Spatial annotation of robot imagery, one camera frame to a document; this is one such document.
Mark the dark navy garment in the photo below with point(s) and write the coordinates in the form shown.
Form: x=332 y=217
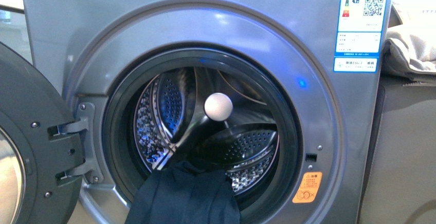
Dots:
x=186 y=192

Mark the beige cloth on cabinet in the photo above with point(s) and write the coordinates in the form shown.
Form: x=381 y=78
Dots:
x=409 y=47

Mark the blue energy label sticker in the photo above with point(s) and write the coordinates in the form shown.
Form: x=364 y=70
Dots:
x=359 y=35

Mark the orange warning sticker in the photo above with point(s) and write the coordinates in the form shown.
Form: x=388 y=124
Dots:
x=308 y=188

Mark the grey cabinet beside washer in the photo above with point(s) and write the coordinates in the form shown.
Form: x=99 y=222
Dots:
x=399 y=184

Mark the dark grey washer door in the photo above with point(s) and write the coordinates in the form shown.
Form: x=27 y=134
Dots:
x=36 y=155

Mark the grey front-load washing machine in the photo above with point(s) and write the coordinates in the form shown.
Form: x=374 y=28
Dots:
x=246 y=85

